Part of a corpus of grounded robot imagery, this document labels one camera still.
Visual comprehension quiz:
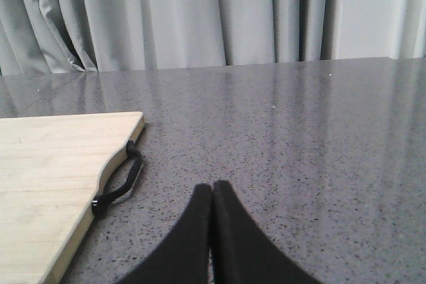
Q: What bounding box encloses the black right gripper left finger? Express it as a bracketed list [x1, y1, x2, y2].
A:
[118, 184, 212, 283]

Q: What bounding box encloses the grey curtain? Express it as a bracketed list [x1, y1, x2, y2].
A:
[1, 0, 425, 76]

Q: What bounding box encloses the light wooden cutting board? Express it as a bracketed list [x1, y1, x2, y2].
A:
[1, 112, 144, 283]

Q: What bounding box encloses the black cord board handle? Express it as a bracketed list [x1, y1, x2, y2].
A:
[91, 140, 144, 216]

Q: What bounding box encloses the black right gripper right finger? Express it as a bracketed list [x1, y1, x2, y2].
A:
[211, 180, 319, 283]

